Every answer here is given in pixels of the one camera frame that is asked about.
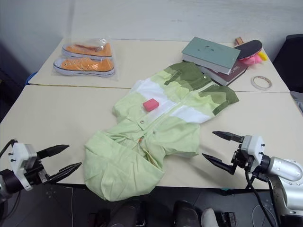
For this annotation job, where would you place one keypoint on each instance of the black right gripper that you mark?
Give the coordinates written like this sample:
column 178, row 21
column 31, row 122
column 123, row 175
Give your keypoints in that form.
column 242, row 159

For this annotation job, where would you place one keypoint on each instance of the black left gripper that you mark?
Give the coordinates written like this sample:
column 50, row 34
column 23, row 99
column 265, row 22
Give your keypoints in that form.
column 36, row 173

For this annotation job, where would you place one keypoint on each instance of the small teal clip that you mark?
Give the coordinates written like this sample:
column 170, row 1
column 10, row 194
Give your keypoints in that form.
column 227, row 191

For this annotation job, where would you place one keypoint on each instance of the grey rounded shape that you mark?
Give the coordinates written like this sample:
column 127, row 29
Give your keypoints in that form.
column 210, row 218

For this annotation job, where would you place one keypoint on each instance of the white tape roll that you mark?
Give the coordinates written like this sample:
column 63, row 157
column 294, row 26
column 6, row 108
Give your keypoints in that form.
column 254, row 83

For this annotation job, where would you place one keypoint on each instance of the green and white zip jacket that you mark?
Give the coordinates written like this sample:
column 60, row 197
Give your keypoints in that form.
column 132, row 165

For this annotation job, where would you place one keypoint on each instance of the maroon hardcover book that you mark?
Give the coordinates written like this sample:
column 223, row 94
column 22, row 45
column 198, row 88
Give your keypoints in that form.
column 230, row 75

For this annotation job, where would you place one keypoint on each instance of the dark rounded shape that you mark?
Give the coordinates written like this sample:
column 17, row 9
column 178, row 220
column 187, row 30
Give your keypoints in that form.
column 129, row 215
column 185, row 214

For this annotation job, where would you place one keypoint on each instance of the orange sneakers in bag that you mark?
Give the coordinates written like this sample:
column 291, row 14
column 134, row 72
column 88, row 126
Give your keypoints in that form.
column 56, row 76

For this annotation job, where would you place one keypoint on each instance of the pink rectangular block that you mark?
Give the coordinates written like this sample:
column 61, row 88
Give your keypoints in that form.
column 151, row 105

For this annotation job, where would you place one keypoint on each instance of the pink plush toy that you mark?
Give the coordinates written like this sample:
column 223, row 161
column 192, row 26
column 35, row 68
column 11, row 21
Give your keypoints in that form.
column 251, row 61

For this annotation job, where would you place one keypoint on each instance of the orange canvas sneaker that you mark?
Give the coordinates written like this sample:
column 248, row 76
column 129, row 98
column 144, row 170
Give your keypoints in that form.
column 94, row 50
column 82, row 66

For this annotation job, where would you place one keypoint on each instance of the green hardcover book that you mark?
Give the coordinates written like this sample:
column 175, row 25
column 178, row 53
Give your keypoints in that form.
column 210, row 50

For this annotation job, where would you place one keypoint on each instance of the yellow toy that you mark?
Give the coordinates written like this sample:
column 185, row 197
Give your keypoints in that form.
column 262, row 56

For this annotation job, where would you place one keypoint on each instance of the black table tennis paddle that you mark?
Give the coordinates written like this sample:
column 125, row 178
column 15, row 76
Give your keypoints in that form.
column 249, row 47

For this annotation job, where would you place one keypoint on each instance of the black chair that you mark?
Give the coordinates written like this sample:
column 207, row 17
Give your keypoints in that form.
column 292, row 59

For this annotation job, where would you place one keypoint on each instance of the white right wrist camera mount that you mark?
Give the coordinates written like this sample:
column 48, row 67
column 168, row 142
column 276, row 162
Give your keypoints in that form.
column 255, row 147

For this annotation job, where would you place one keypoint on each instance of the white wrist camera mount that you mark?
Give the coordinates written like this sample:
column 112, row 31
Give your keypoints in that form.
column 19, row 156
column 255, row 147

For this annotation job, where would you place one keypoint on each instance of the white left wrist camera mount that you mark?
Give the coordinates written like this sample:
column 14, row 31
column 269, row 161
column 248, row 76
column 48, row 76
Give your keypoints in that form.
column 19, row 156

